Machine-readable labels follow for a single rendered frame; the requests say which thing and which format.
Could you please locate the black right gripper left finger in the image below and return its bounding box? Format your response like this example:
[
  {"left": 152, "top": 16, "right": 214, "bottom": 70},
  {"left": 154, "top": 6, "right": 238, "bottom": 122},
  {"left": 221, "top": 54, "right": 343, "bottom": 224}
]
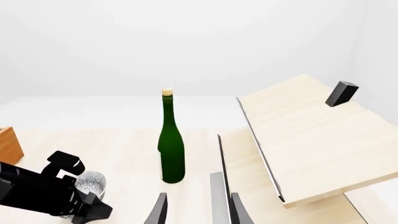
[{"left": 143, "top": 192, "right": 169, "bottom": 224}]

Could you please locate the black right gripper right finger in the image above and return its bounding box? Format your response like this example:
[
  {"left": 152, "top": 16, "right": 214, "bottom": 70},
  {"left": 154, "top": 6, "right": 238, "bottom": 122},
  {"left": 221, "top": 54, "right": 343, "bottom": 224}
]
[{"left": 231, "top": 192, "right": 255, "bottom": 224}]

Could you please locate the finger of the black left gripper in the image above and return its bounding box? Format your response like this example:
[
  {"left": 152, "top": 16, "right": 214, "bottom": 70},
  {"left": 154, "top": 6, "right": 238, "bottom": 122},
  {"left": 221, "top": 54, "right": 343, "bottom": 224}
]
[{"left": 71, "top": 192, "right": 114, "bottom": 224}]

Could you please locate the wooden cabinet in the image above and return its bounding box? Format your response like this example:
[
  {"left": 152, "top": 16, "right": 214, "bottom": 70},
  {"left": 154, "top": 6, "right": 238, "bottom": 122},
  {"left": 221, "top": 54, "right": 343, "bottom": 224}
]
[{"left": 0, "top": 126, "right": 25, "bottom": 166}]

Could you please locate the green wine bottle with cork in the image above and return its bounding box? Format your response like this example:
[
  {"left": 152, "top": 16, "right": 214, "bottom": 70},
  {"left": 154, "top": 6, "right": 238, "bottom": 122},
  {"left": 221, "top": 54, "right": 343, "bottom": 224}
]
[{"left": 157, "top": 86, "right": 186, "bottom": 185}]

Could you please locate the pale wooden wine rack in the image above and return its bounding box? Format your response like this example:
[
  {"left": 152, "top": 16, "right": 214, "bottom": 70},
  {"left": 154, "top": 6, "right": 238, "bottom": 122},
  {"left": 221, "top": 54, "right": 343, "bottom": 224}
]
[{"left": 210, "top": 73, "right": 398, "bottom": 224}]

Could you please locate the black block on rack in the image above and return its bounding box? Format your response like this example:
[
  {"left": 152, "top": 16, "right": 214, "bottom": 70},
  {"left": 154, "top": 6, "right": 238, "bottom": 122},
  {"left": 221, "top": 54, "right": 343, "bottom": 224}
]
[{"left": 325, "top": 80, "right": 359, "bottom": 108}]

